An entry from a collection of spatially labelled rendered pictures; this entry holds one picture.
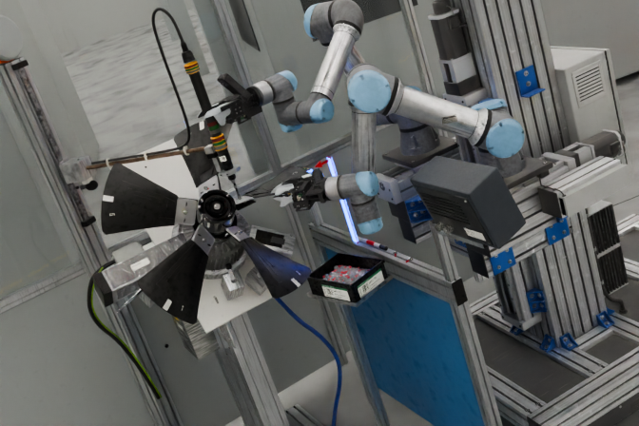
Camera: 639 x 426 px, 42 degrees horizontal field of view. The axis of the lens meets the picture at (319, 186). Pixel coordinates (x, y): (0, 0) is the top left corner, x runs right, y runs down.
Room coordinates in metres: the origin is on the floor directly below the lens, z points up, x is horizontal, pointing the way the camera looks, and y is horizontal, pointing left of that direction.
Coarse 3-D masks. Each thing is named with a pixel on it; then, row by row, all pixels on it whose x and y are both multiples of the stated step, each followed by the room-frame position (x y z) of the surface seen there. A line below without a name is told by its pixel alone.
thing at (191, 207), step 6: (180, 198) 2.48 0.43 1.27; (180, 204) 2.48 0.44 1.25; (192, 204) 2.48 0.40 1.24; (180, 210) 2.48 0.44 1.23; (192, 210) 2.48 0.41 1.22; (180, 216) 2.48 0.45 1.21; (186, 216) 2.48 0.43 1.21; (192, 216) 2.48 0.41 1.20; (180, 222) 2.48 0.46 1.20; (186, 222) 2.48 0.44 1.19; (192, 222) 2.48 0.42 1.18
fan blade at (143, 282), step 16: (176, 256) 2.33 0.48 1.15; (192, 256) 2.36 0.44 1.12; (160, 272) 2.28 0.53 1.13; (176, 272) 2.30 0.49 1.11; (192, 272) 2.34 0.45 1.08; (144, 288) 2.24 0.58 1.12; (160, 288) 2.26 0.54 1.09; (176, 288) 2.28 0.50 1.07; (192, 288) 2.32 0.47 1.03; (160, 304) 2.24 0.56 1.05; (176, 304) 2.26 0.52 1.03; (192, 304) 2.30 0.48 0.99; (192, 320) 2.27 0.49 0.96
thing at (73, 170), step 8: (64, 160) 2.86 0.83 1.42; (72, 160) 2.85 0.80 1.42; (80, 160) 2.81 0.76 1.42; (88, 160) 2.84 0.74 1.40; (64, 168) 2.82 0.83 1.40; (72, 168) 2.80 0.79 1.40; (80, 168) 2.79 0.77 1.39; (64, 176) 2.83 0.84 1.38; (72, 176) 2.81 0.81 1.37; (80, 176) 2.79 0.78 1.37; (88, 176) 2.81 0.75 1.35
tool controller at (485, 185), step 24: (432, 168) 2.10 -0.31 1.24; (456, 168) 2.03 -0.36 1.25; (480, 168) 1.96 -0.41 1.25; (432, 192) 2.03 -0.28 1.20; (456, 192) 1.93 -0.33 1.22; (480, 192) 1.90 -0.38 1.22; (504, 192) 1.92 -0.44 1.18; (432, 216) 2.11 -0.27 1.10; (456, 216) 1.99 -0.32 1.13; (480, 216) 1.89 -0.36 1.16; (504, 216) 1.92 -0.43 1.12; (480, 240) 1.95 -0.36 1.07; (504, 240) 1.91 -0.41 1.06
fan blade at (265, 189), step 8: (288, 168) 2.69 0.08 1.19; (296, 168) 2.67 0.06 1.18; (280, 176) 2.65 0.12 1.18; (288, 176) 2.63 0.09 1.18; (296, 176) 2.61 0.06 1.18; (312, 176) 2.60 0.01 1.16; (264, 184) 2.61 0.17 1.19; (272, 184) 2.58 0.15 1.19; (248, 192) 2.56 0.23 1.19; (256, 192) 2.54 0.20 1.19; (264, 192) 2.51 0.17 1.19
